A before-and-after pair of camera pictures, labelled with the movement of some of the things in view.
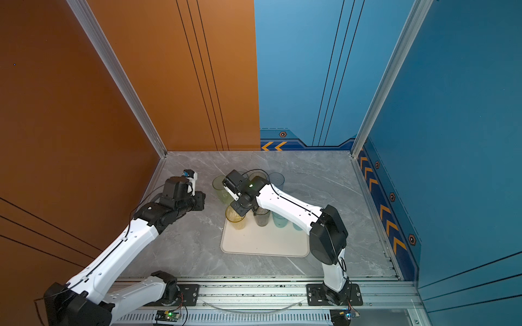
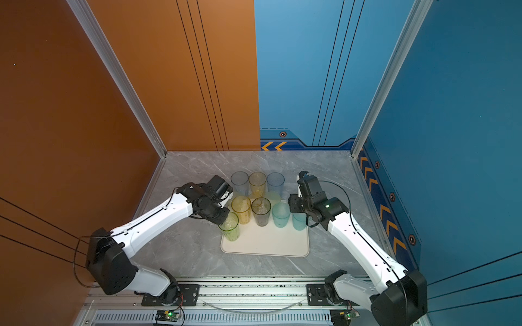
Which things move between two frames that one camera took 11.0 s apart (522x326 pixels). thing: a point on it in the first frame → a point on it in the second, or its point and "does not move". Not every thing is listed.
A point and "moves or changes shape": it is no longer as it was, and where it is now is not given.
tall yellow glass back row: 257,176 does not move
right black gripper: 240,211 → 292,202
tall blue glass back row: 276,179 does not move
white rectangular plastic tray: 268,241 does not move
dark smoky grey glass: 262,216 does not move
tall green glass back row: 218,185 moves or changes shape
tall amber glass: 233,216 moves or changes shape
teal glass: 279,221 does not move
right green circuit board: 342,316 does not move
